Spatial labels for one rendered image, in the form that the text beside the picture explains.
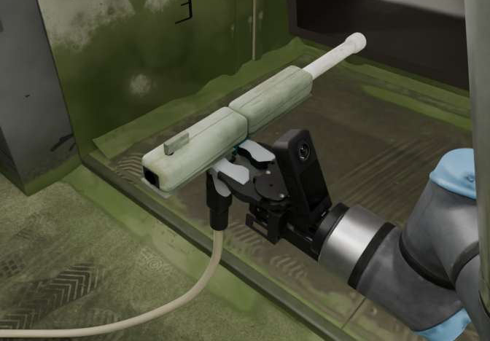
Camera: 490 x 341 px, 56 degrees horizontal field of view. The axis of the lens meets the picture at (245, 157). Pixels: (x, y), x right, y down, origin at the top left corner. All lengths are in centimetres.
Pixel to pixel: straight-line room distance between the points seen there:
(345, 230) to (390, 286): 8
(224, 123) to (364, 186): 78
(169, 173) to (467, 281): 32
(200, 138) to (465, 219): 31
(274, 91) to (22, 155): 87
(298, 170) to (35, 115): 93
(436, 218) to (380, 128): 113
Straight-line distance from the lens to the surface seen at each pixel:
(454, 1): 124
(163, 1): 148
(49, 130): 138
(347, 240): 54
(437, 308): 53
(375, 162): 142
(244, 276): 108
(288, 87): 68
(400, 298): 54
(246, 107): 63
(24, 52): 128
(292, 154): 52
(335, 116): 160
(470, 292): 42
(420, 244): 49
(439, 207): 46
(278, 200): 57
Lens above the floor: 88
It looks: 37 degrees down
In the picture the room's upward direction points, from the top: straight up
